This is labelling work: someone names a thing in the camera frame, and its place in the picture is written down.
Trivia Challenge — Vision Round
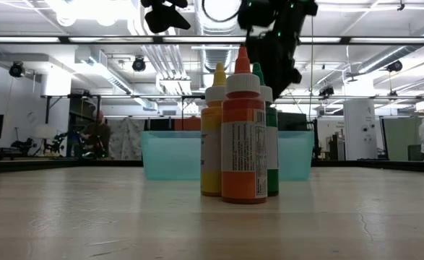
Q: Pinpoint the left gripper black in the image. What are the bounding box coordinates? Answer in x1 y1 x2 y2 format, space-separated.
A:
140 0 192 35

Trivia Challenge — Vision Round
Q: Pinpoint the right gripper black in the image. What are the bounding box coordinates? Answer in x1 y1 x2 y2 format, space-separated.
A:
246 34 303 101

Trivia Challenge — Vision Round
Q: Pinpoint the black desk monitor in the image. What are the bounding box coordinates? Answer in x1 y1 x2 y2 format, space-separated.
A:
277 111 312 133

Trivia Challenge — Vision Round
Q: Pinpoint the black ceiling spotlight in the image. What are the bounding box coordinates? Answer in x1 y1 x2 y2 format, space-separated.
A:
8 60 27 79
131 56 147 73
318 84 335 99
385 59 404 74

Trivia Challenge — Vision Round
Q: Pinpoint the large green colouring bottle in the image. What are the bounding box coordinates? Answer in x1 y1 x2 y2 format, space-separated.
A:
251 63 280 198

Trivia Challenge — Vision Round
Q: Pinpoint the large orange colouring bottle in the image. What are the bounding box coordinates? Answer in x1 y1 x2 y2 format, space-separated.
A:
220 45 269 206

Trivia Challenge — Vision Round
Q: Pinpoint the black overhead rig bar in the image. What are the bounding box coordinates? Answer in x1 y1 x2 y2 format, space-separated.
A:
0 35 424 46

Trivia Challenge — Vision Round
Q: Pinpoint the large yellow colouring bottle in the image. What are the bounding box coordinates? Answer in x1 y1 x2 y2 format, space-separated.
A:
200 62 229 198

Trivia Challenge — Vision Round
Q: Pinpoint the patterned grey cloth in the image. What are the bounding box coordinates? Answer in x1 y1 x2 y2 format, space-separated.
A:
107 117 146 161

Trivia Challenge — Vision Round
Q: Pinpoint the grey partition screen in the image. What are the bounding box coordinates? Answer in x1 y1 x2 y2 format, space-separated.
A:
379 116 424 163

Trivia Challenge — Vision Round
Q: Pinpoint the green translucent plastic bin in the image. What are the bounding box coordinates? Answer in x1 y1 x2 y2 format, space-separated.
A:
140 130 316 182

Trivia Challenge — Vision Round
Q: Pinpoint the white lamp shade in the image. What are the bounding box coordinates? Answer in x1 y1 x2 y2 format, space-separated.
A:
34 123 59 140

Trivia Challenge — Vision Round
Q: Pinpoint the thin hanging cable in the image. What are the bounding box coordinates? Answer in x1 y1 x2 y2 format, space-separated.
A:
309 16 314 122

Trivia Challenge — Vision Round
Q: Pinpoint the silver ventilation duct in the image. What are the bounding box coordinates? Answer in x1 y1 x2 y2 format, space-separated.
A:
193 0 245 73

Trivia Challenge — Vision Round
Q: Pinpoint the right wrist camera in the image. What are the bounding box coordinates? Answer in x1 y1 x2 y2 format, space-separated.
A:
237 0 270 30

